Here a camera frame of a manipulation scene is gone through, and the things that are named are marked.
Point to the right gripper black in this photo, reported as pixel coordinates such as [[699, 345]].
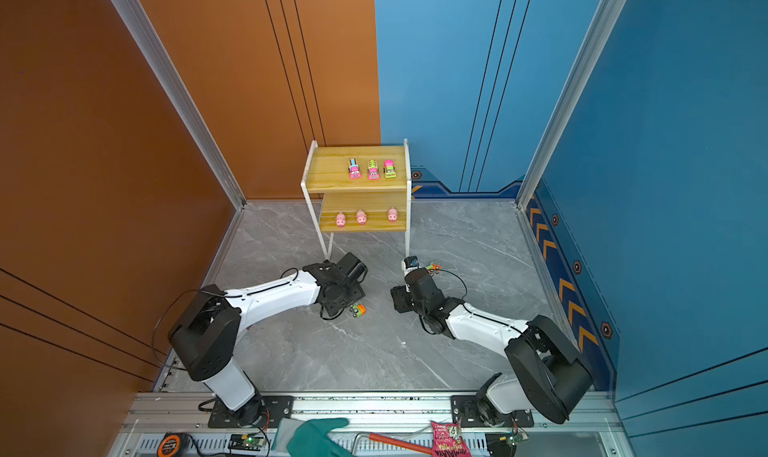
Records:
[[399, 298]]

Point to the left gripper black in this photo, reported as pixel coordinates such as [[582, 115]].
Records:
[[359, 292]]

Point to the green orange toy truck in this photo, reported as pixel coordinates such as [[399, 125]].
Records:
[[434, 268]]

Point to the pink pig toy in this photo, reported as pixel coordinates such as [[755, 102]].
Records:
[[360, 217], [392, 215], [340, 220]]

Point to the pink grey toy truck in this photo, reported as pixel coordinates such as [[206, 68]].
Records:
[[354, 169]]

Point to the green truck pink tank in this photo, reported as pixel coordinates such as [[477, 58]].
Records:
[[389, 170]]

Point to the pink green toy car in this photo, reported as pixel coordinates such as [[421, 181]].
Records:
[[373, 170]]

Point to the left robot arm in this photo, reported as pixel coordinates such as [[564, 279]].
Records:
[[206, 333]]

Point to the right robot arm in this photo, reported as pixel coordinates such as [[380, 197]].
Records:
[[548, 372]]

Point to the yellow wooden two-tier shelf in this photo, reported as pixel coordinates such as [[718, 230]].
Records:
[[328, 189]]

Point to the green rubber glove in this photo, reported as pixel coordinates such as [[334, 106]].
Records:
[[309, 438]]

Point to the pink snack bag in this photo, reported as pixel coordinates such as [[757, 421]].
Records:
[[448, 441]]

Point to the green circuit board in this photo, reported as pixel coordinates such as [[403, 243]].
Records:
[[250, 442]]

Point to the small board right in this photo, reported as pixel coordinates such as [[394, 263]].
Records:
[[517, 436]]

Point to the orange tape measure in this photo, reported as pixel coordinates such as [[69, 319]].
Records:
[[172, 445]]

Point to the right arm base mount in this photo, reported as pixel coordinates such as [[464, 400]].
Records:
[[469, 411]]

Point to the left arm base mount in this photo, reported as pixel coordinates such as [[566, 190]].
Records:
[[264, 412]]

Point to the red handled tool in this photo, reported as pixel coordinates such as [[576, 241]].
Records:
[[389, 441]]

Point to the aluminium rail frame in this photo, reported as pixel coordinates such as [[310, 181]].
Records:
[[594, 428]]

